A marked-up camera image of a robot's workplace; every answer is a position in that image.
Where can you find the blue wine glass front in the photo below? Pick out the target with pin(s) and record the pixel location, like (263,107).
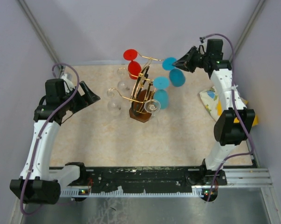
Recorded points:
(161,95)

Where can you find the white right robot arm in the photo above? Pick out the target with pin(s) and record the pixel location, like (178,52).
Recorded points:
(236,121)

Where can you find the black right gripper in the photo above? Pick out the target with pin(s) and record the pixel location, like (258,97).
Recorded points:
(184,62)

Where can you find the gold wire glass rack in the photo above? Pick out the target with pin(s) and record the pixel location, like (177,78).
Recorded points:
(142,91)

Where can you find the clear wine glass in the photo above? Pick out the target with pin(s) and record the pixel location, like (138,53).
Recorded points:
(123,84)
(152,106)
(114,105)

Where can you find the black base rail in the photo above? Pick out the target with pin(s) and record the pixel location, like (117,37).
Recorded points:
(170,181)

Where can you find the yellow patterned cloth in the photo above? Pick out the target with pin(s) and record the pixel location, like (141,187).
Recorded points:
(211,102)

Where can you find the blue wine glass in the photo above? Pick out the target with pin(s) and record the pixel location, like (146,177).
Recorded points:
(176,76)
(161,95)

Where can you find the red plastic wine glass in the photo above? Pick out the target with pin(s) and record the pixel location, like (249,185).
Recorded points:
(134,68)

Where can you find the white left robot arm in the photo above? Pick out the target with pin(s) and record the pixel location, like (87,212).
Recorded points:
(35,183)

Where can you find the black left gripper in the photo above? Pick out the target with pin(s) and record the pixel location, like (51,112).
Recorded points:
(87,99)

